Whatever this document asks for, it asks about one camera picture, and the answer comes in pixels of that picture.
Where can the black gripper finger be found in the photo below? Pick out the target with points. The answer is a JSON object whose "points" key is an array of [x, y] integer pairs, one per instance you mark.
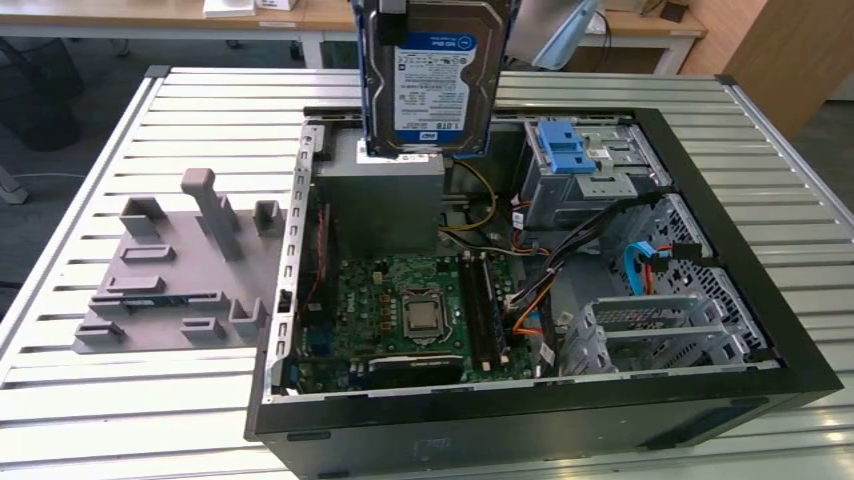
{"points": [[395, 30]]}

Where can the hard disk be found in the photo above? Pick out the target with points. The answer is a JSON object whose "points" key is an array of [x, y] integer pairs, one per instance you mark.
{"points": [[433, 90]]}

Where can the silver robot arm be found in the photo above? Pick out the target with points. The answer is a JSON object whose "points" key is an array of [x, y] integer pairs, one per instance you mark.
{"points": [[547, 30]]}

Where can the white box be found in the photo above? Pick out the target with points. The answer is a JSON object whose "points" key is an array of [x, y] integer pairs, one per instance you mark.
{"points": [[229, 7], [276, 4]]}

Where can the blue drive latch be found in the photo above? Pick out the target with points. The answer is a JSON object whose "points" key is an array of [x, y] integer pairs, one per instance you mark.
{"points": [[563, 147]]}

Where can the grey power supply unit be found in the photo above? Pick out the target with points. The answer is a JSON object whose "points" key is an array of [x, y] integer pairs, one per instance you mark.
{"points": [[380, 210]]}

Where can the wooden desk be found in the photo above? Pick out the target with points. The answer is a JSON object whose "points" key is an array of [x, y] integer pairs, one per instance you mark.
{"points": [[640, 25], [133, 22]]}

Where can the small black box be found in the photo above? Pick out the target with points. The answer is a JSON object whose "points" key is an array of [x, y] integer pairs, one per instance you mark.
{"points": [[670, 10]]}

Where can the metal optical drive cage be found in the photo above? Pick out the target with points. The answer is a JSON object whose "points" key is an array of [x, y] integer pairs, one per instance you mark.
{"points": [[600, 190]]}

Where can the CPU socket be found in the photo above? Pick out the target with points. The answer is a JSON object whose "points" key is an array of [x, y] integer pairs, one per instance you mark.
{"points": [[427, 294]]}

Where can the green motherboard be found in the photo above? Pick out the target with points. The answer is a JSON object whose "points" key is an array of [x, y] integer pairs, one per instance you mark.
{"points": [[373, 300]]}

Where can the black RAM slot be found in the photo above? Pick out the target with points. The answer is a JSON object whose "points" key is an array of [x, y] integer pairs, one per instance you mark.
{"points": [[486, 310], [472, 310]]}

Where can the silver CPU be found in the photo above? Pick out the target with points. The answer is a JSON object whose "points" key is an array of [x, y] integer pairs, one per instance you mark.
{"points": [[421, 316]]}

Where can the RAM stick in motherboard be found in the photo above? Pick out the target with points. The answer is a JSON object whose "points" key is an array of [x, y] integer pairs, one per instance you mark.
{"points": [[496, 310]]}

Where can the wooden cabinet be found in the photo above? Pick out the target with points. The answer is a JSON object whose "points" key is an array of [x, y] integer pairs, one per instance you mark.
{"points": [[787, 60]]}

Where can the grey parts rack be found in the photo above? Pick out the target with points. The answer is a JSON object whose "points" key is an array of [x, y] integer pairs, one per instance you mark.
{"points": [[167, 280]]}

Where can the RAM stick in rack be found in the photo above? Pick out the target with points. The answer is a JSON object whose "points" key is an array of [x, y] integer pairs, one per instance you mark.
{"points": [[153, 302]]}

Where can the white stand foot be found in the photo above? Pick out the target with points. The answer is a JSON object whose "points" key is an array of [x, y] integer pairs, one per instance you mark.
{"points": [[13, 192]]}

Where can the black graphics card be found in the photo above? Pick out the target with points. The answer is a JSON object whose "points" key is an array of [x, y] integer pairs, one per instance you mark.
{"points": [[413, 367]]}

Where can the black PC case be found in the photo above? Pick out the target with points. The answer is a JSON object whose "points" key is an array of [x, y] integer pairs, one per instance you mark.
{"points": [[467, 440]]}

